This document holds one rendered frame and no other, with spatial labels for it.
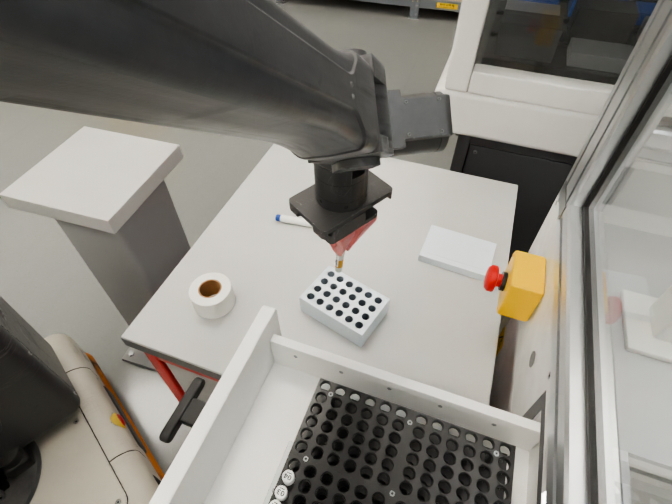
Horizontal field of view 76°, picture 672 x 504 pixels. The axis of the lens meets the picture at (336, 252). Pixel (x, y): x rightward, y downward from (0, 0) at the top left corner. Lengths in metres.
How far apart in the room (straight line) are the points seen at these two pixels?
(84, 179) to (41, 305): 0.97
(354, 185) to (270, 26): 0.28
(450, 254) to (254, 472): 0.49
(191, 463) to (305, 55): 0.39
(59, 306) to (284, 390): 1.48
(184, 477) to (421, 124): 0.40
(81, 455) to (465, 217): 1.05
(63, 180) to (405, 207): 0.76
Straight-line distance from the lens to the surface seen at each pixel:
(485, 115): 1.04
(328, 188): 0.44
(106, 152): 1.19
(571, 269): 0.56
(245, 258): 0.82
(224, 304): 0.73
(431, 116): 0.40
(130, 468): 1.24
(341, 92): 0.24
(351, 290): 0.71
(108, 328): 1.81
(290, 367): 0.60
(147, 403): 1.60
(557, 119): 1.05
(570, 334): 0.51
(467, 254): 0.83
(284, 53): 0.18
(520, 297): 0.64
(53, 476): 1.30
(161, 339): 0.76
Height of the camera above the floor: 1.37
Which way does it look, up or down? 49 degrees down
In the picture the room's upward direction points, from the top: straight up
